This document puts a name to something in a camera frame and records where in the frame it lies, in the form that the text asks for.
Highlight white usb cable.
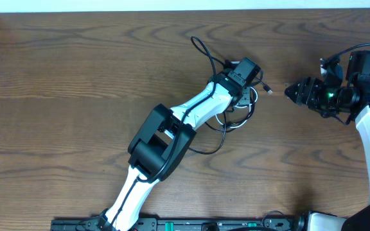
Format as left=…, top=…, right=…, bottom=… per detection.
left=215, top=60, right=259, bottom=130

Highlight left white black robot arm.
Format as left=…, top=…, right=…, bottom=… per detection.
left=98, top=58, right=262, bottom=230

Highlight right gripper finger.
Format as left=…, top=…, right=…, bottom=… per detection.
left=285, top=91, right=297, bottom=103
left=285, top=80, right=305, bottom=93

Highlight black usb cable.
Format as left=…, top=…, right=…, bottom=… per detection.
left=188, top=76, right=273, bottom=155

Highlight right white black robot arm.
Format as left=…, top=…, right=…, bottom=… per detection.
left=285, top=44, right=370, bottom=231

